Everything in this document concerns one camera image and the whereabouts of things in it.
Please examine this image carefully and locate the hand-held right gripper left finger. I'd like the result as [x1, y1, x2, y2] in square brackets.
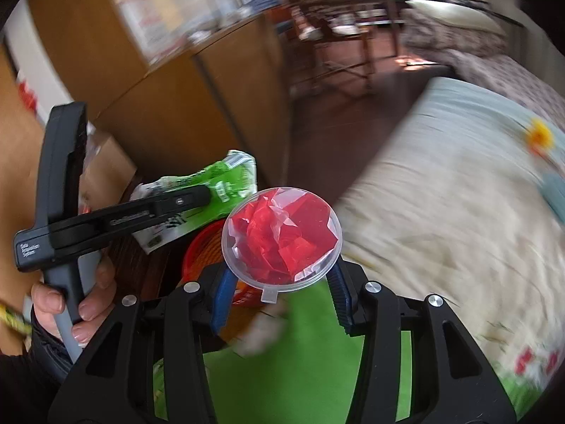
[48, 269, 237, 424]

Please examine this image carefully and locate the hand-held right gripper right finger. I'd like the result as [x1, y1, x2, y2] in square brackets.
[329, 265, 517, 424]

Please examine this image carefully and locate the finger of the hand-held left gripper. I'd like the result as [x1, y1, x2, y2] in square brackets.
[52, 184, 213, 252]

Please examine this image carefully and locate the red plastic mesh basket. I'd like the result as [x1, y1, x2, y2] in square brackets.
[181, 223, 266, 309]

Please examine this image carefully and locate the green plastic packet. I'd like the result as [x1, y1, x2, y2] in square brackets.
[130, 149, 257, 255]

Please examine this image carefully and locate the clear cup with red contents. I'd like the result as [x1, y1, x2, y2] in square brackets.
[221, 185, 343, 304]

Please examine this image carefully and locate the person's left forearm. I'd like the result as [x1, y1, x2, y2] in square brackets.
[0, 311, 77, 424]

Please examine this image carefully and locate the person's left hand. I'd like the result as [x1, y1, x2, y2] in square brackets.
[31, 255, 118, 349]

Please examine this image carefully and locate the cardboard box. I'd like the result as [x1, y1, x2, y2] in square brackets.
[77, 128, 138, 213]

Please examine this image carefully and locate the light wooden cabinet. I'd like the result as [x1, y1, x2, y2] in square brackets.
[95, 11, 292, 213]

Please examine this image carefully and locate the carved wooden chair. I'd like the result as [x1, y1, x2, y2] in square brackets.
[282, 0, 377, 94]

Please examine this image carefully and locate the folded floral quilt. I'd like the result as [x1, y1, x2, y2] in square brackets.
[404, 9, 518, 61]

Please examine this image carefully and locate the floral bed sheet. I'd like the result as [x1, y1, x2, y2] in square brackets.
[441, 48, 565, 113]

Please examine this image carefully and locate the white pillow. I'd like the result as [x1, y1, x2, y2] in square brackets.
[405, 0, 506, 36]

